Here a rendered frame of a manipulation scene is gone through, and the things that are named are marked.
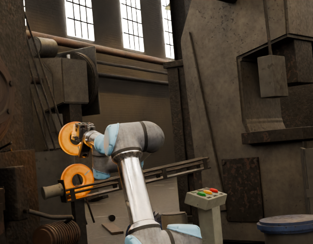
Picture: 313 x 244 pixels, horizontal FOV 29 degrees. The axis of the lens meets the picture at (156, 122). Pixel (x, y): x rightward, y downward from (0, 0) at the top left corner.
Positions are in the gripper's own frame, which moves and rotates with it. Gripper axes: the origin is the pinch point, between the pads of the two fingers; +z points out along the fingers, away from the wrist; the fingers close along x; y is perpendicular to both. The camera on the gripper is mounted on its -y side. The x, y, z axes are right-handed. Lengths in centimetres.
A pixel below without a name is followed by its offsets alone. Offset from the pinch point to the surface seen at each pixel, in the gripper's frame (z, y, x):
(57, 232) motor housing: -23.6, -37.8, 16.5
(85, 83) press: 738, -74, -305
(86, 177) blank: -6.0, -20.0, -3.5
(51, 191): -8.3, -24.1, 14.1
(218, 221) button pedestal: -46, -34, -52
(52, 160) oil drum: 219, -71, -65
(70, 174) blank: -5.4, -17.6, 3.8
